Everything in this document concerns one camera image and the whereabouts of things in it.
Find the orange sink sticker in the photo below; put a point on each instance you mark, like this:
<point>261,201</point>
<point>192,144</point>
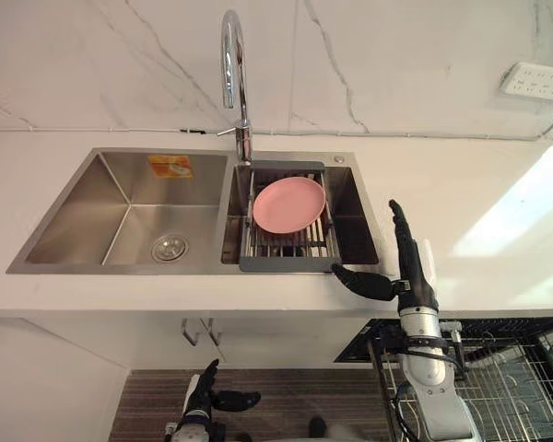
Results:
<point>170,166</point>

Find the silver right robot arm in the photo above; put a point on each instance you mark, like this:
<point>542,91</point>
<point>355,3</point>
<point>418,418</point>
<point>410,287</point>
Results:
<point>424,364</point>

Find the round sink drain strainer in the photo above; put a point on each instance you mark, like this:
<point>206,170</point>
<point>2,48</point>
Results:
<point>169,247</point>

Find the white base cabinet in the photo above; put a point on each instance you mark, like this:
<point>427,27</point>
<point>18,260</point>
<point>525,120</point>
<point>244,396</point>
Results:
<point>276,343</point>

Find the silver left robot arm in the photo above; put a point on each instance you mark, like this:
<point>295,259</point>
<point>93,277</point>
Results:
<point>189,433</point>

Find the pink plate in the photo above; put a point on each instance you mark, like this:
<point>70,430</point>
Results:
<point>288,205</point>

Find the stainless steel double sink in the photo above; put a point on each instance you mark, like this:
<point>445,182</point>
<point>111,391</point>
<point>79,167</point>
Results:
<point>166,221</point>

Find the dark right robot foot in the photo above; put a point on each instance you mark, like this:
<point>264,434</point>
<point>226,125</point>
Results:
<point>318,430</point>

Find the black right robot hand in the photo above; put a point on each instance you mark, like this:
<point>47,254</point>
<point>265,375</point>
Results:
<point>412,276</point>

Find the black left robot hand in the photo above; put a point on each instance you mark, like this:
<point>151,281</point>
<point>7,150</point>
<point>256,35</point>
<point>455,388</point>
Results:
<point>203,396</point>

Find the grey sink drainer basket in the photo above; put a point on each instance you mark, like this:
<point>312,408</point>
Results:
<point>281,265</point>

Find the chrome gooseneck faucet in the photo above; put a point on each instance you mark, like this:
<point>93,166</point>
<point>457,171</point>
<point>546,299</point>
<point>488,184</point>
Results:
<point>244,138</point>

